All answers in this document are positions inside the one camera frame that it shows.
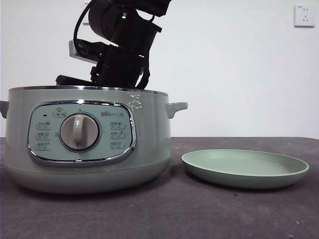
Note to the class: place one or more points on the pale green electric steamer pot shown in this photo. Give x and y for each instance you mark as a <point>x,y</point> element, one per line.
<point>149,139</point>

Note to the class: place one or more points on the pale green round plate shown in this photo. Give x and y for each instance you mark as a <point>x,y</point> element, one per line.
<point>244,164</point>

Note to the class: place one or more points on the grey round control dial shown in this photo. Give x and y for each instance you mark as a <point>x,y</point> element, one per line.
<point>79,132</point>

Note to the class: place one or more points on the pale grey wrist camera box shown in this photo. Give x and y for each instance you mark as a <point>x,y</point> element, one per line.
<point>72,51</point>

